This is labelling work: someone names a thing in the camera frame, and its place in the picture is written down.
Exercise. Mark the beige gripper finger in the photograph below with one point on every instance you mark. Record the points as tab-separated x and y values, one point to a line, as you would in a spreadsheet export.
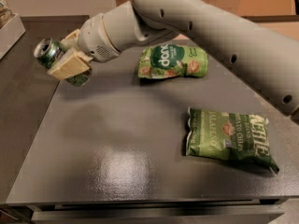
71	40
72	63

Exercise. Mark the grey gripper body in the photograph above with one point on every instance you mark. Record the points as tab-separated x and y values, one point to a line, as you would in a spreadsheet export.
92	37

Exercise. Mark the green soda can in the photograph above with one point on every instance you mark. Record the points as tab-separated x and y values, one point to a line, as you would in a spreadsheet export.
49	50

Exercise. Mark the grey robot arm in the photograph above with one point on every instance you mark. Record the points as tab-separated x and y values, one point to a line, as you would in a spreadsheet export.
266	60

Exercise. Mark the white box at left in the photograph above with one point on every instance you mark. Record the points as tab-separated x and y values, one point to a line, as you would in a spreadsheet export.
10	34

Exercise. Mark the green snack pouch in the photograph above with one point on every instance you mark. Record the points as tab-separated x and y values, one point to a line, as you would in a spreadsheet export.
167	61

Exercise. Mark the green jalapeno chips bag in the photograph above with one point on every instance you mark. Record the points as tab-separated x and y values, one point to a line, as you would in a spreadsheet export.
229	137

